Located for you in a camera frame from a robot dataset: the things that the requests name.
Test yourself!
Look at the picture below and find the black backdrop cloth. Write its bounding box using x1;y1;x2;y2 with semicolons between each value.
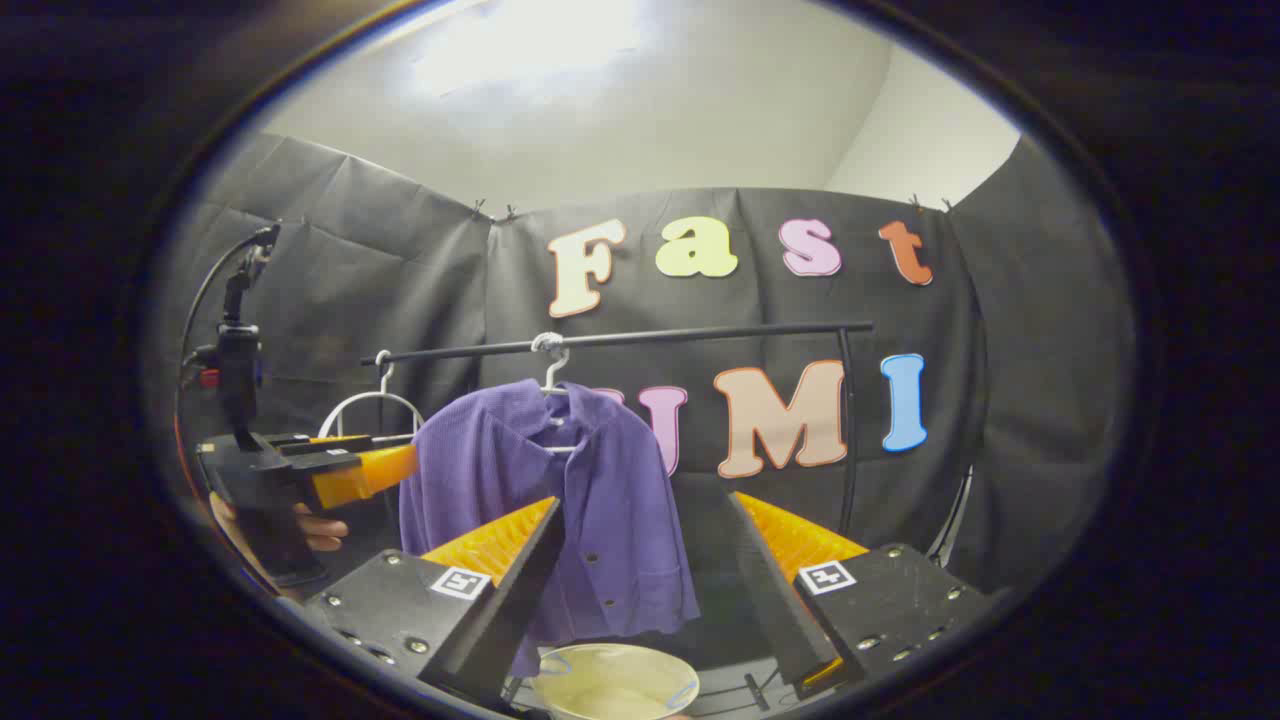
175;130;1136;601

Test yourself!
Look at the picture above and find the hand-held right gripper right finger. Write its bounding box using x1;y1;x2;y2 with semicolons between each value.
728;490;1001;701

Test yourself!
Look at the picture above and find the white clothes hanger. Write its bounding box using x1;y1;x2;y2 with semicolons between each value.
530;332;581;456
318;350;426;441

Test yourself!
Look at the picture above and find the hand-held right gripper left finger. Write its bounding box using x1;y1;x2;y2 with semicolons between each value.
303;497;566;713

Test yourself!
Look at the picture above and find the black clothes rack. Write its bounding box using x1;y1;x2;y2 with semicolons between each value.
362;320;876;546

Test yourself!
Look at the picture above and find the purple shirt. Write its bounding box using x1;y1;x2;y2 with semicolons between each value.
400;378;701;679

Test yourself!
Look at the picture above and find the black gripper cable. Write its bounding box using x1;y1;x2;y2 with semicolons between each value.
180;228;276;366

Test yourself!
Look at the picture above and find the cream round laundry hamper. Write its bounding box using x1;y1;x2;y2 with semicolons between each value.
530;643;701;720

